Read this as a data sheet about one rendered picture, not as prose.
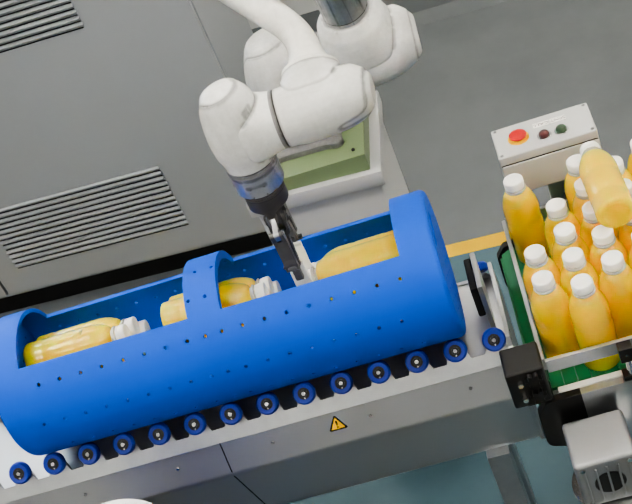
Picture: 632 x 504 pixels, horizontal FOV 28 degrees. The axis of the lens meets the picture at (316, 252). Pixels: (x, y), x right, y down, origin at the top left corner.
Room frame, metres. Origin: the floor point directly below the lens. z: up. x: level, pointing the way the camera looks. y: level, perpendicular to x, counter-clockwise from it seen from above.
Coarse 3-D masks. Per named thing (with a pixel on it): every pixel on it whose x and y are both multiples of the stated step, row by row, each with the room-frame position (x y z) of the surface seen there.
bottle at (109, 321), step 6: (102, 318) 1.97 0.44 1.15; (108, 318) 1.96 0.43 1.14; (114, 318) 1.96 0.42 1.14; (78, 324) 1.98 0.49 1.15; (84, 324) 1.97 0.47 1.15; (90, 324) 1.96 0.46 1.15; (102, 324) 1.95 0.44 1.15; (108, 324) 1.94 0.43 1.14; (114, 324) 1.94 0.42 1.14; (120, 324) 1.94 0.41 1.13; (60, 330) 1.98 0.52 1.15; (66, 330) 1.97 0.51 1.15; (42, 336) 1.99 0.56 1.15; (48, 336) 1.98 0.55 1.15
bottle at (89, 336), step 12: (96, 324) 1.91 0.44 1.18; (60, 336) 1.91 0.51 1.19; (72, 336) 1.90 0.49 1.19; (84, 336) 1.88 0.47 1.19; (96, 336) 1.88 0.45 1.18; (108, 336) 1.88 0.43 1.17; (24, 348) 1.92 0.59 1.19; (36, 348) 1.91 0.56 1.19; (48, 348) 1.90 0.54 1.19; (60, 348) 1.89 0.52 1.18; (72, 348) 1.88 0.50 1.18; (84, 348) 1.87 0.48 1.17; (24, 360) 1.90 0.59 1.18; (36, 360) 1.89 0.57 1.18
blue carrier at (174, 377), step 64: (256, 256) 1.96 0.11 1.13; (320, 256) 1.94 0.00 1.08; (448, 256) 1.86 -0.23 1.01; (0, 320) 1.99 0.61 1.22; (64, 320) 2.05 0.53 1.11; (192, 320) 1.77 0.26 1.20; (256, 320) 1.72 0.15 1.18; (320, 320) 1.68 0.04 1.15; (384, 320) 1.65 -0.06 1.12; (448, 320) 1.63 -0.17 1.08; (0, 384) 1.84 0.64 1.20; (64, 384) 1.80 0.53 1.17; (128, 384) 1.76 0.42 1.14; (192, 384) 1.73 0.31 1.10; (256, 384) 1.71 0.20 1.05; (64, 448) 1.82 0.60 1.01
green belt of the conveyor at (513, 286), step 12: (504, 264) 1.91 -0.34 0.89; (516, 276) 1.85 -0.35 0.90; (516, 288) 1.82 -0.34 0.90; (516, 300) 1.79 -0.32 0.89; (528, 300) 1.77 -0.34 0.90; (516, 312) 1.77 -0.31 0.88; (528, 324) 1.71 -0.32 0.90; (528, 336) 1.69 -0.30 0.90; (552, 372) 1.57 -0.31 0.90; (564, 372) 1.56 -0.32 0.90; (576, 372) 1.55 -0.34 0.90; (588, 372) 1.54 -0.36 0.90; (600, 372) 1.53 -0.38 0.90; (552, 384) 1.55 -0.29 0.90; (564, 384) 1.54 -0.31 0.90
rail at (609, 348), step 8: (600, 344) 1.51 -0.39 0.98; (608, 344) 1.51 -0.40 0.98; (576, 352) 1.52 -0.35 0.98; (584, 352) 1.52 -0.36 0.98; (592, 352) 1.51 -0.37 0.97; (600, 352) 1.51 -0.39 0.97; (608, 352) 1.51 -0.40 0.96; (616, 352) 1.50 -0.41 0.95; (552, 360) 1.53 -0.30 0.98; (560, 360) 1.53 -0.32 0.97; (568, 360) 1.52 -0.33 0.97; (576, 360) 1.52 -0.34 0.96; (584, 360) 1.52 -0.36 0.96; (592, 360) 1.51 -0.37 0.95; (552, 368) 1.53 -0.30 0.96; (560, 368) 1.53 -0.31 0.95
